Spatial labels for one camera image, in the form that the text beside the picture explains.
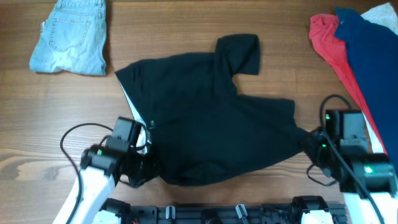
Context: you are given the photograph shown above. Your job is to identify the black t-shirt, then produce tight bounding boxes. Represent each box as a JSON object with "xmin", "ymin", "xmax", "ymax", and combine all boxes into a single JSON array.
[{"xmin": 116, "ymin": 34, "xmax": 306, "ymax": 186}]

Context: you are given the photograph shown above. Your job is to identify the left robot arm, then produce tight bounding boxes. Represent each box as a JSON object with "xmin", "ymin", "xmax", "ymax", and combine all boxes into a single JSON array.
[{"xmin": 53, "ymin": 145, "xmax": 160, "ymax": 223}]

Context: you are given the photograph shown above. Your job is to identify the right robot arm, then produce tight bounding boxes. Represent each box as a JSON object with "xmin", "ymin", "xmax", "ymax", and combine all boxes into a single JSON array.
[{"xmin": 300, "ymin": 128, "xmax": 397, "ymax": 223}]

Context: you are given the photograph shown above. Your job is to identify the navy blue garment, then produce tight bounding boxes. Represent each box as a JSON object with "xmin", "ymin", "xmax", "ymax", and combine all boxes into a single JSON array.
[{"xmin": 335, "ymin": 7, "xmax": 397, "ymax": 167}]

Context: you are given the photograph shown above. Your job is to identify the red garment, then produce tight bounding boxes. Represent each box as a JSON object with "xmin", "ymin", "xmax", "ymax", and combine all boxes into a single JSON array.
[{"xmin": 308, "ymin": 14, "xmax": 386, "ymax": 152}]

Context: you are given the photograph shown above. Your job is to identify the folded light blue jeans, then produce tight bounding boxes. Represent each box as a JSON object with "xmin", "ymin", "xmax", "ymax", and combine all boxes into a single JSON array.
[{"xmin": 29, "ymin": 0, "xmax": 106, "ymax": 76}]

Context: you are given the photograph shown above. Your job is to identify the white garment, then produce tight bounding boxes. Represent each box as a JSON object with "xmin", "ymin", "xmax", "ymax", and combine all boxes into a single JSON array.
[{"xmin": 361, "ymin": 2, "xmax": 397, "ymax": 153}]

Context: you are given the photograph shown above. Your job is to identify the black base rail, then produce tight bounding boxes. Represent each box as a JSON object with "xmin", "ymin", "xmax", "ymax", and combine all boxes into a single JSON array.
[{"xmin": 99, "ymin": 203, "xmax": 348, "ymax": 224}]

